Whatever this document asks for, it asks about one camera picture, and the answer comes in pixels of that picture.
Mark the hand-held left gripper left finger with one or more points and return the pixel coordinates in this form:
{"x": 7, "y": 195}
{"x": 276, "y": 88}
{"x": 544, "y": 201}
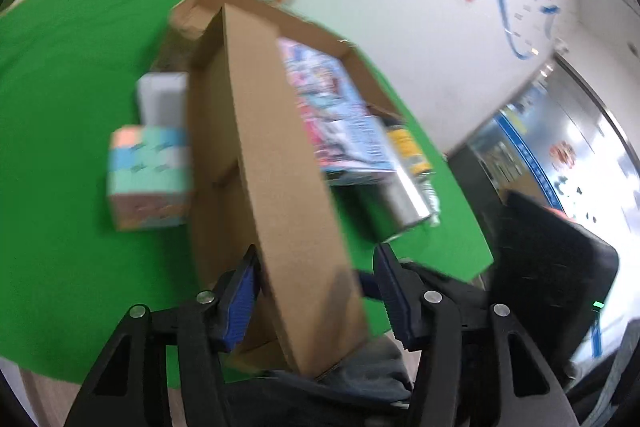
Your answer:
{"x": 239, "y": 307}

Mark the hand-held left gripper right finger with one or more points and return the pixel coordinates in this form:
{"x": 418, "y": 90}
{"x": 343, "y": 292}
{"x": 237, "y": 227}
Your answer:
{"x": 396, "y": 307}

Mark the silver metal can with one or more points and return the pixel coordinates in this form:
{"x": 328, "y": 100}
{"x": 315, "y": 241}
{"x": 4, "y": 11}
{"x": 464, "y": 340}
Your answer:
{"x": 395, "y": 207}

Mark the brown cardboard box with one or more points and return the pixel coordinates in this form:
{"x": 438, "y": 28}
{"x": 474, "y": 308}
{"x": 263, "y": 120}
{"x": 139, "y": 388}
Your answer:
{"x": 270, "y": 157}

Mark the yellow label clear jar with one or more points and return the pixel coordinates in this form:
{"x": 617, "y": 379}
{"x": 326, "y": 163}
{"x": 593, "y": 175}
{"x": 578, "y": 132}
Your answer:
{"x": 406, "y": 149}

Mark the person's grey trousers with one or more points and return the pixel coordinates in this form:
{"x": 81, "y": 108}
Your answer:
{"x": 360, "y": 377}

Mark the pastel colour block box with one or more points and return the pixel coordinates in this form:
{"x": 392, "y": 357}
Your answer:
{"x": 150, "y": 177}

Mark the black chair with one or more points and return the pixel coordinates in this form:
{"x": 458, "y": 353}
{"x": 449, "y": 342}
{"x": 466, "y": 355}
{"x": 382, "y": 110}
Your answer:
{"x": 550, "y": 257}

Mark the colourful printed packet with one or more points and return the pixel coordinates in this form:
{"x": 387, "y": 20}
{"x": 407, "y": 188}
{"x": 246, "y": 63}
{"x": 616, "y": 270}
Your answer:
{"x": 325, "y": 107}

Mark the small white box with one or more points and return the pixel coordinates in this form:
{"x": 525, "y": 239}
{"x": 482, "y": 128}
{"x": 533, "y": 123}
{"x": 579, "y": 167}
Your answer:
{"x": 161, "y": 99}

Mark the glass wall notice board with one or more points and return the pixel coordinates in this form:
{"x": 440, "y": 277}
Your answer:
{"x": 575, "y": 132}

